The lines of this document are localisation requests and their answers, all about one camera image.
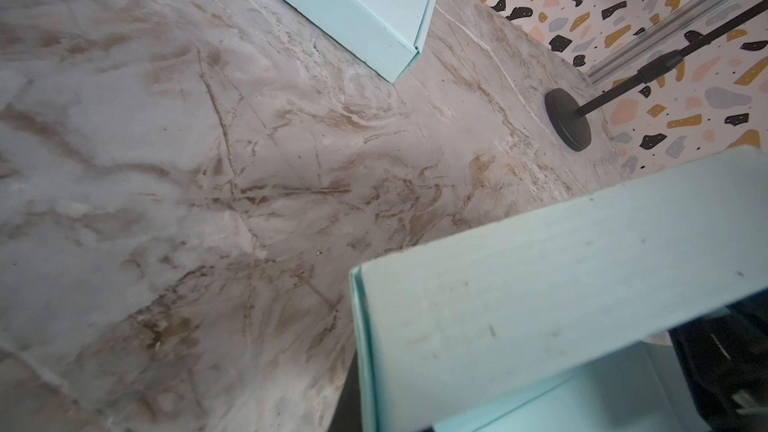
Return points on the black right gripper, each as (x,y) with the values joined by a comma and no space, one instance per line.
(723,357)

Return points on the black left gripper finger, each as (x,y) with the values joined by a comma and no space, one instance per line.
(347,415)

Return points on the mint box sheets stack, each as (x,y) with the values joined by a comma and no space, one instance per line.
(452,325)

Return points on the black round-base stand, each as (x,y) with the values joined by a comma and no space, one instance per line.
(568,117)

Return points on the aluminium corner post right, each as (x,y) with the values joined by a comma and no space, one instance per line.
(676,22)

